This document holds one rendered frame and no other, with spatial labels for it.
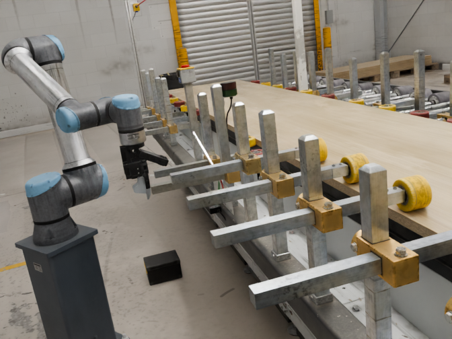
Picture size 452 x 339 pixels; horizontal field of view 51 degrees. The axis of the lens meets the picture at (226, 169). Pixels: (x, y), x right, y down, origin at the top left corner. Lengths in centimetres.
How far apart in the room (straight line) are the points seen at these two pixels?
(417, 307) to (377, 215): 44
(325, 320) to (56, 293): 130
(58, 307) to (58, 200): 46
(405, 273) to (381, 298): 11
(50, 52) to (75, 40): 716
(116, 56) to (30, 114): 191
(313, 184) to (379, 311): 31
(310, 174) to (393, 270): 33
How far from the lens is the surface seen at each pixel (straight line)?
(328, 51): 324
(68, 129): 168
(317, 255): 116
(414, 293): 125
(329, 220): 105
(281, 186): 125
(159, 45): 960
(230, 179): 174
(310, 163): 107
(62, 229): 212
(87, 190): 213
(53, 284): 214
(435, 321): 122
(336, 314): 118
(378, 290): 94
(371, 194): 86
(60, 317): 223
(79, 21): 936
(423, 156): 164
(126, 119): 163
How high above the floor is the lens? 137
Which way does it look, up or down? 17 degrees down
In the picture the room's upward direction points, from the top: 8 degrees counter-clockwise
